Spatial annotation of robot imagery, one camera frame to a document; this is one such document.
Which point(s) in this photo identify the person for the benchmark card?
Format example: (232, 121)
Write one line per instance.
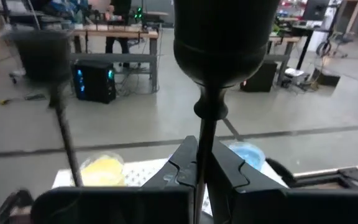
(120, 7)

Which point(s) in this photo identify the black equipment box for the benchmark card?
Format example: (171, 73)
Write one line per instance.
(259, 77)
(325, 79)

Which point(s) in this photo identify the white perforated metal shelf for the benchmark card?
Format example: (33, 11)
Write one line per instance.
(141, 174)

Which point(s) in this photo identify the black computer monitor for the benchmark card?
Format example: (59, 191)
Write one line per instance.
(315, 9)

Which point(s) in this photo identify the yellow candle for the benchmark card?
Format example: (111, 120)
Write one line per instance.
(104, 172)

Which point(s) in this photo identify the blue candle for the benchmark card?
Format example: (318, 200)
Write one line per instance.
(250, 155)

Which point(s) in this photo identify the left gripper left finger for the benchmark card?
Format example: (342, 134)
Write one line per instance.
(166, 202)

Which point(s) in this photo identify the black computer tower blue lights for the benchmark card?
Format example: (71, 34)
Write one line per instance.
(93, 82)

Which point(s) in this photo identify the black device with green lights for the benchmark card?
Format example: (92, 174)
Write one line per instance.
(139, 12)

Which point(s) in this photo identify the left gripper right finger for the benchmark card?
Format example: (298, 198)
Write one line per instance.
(259, 205)

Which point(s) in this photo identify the wooden workbench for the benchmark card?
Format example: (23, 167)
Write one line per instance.
(283, 39)
(129, 33)

